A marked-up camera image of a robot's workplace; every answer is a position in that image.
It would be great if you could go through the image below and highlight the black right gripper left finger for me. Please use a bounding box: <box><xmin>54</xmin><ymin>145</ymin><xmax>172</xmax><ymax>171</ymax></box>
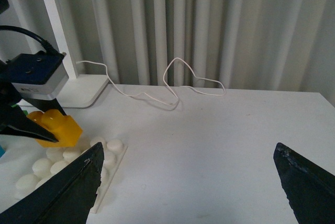
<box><xmin>1</xmin><ymin>142</ymin><xmax>104</xmax><ymax>223</ymax></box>

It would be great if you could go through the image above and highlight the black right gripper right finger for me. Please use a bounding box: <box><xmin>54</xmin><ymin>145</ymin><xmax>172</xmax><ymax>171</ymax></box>
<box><xmin>273</xmin><ymin>142</ymin><xmax>334</xmax><ymax>223</ymax></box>

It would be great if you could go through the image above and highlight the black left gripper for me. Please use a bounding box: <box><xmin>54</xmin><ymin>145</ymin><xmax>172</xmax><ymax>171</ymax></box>
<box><xmin>0</xmin><ymin>60</ymin><xmax>67</xmax><ymax>143</ymax></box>

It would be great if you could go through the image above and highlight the yellow toy building block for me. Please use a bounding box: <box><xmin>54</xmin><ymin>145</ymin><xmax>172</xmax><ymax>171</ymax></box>
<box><xmin>27</xmin><ymin>109</ymin><xmax>83</xmax><ymax>148</ymax></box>

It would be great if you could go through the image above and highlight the blue toy building block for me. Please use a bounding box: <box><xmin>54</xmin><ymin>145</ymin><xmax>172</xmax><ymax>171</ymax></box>
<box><xmin>0</xmin><ymin>146</ymin><xmax>6</xmax><ymax>158</ymax></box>

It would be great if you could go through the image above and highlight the white desk lamp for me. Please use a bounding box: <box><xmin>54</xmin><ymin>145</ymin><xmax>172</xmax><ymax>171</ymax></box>
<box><xmin>43</xmin><ymin>0</ymin><xmax>108</xmax><ymax>108</ymax></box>

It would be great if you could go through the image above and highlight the white studded base plate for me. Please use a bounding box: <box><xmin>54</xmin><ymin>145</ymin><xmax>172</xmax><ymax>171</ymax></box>
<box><xmin>14</xmin><ymin>136</ymin><xmax>128</xmax><ymax>214</ymax></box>

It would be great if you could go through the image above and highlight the silver blue wrist camera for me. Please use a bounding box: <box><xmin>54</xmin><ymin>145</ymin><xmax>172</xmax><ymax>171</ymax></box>
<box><xmin>1</xmin><ymin>51</ymin><xmax>69</xmax><ymax>100</ymax></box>

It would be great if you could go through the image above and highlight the black camera cable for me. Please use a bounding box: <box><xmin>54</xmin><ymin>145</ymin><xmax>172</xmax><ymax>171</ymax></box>
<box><xmin>0</xmin><ymin>25</ymin><xmax>57</xmax><ymax>53</ymax></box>

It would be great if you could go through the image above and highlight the white lamp cable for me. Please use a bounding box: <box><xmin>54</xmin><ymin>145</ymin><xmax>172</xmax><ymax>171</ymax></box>
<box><xmin>75</xmin><ymin>57</ymin><xmax>227</xmax><ymax>107</ymax></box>

